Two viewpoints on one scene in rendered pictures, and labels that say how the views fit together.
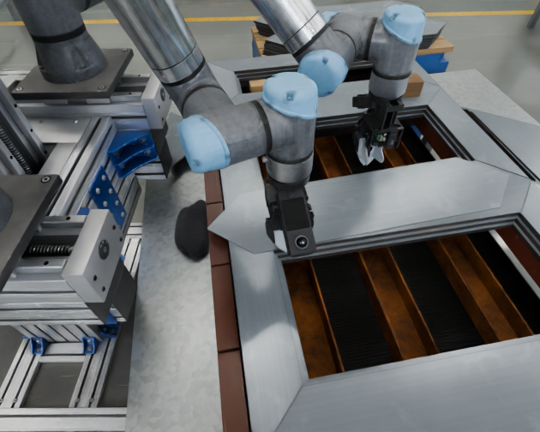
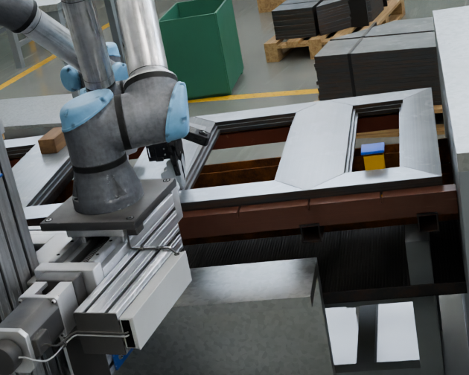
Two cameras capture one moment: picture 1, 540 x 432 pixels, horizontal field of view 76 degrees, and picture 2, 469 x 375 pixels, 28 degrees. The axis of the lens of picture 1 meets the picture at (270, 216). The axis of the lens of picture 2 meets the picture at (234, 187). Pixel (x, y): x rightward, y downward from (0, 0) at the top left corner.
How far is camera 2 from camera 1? 222 cm
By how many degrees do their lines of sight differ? 60
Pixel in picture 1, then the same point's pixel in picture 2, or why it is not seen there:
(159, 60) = (109, 71)
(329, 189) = (140, 173)
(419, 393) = (298, 154)
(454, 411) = (310, 148)
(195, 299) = not seen: hidden behind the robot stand
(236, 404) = (272, 204)
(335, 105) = (43, 170)
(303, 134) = not seen: hidden behind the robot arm
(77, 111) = not seen: outside the picture
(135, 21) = (105, 52)
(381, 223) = (187, 158)
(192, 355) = (221, 277)
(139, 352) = (202, 301)
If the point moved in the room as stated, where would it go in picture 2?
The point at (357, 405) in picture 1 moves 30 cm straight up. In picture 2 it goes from (293, 167) to (275, 60)
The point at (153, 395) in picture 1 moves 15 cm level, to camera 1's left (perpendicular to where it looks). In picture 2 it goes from (242, 291) to (223, 324)
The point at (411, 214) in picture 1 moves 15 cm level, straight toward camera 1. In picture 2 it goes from (189, 149) to (219, 157)
